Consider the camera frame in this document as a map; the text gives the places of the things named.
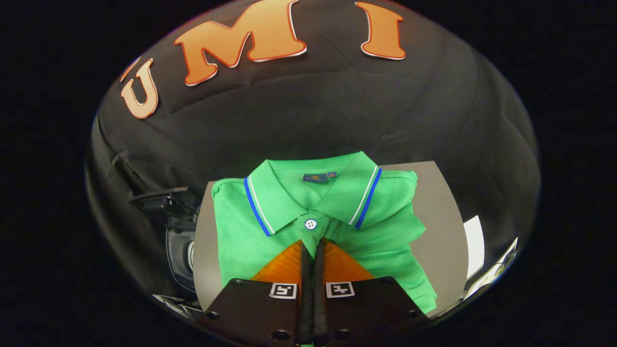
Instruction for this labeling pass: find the green polo shirt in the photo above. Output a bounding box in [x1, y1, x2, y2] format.
[211, 151, 438, 315]

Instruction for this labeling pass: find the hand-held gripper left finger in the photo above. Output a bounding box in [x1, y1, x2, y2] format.
[200, 240, 313, 347]

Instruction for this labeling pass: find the white paper sheet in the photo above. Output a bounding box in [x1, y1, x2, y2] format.
[463, 215, 486, 280]

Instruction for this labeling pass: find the grey cabinet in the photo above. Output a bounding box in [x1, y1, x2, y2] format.
[193, 161, 469, 317]

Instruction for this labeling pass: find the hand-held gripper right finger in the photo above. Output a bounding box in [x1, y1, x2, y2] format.
[312, 238, 430, 347]

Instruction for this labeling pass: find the grey washing machine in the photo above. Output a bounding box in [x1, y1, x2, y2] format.
[129, 188, 203, 319]

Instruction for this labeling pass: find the dark transparent washing machine lid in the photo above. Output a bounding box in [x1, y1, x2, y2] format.
[129, 188, 201, 229]

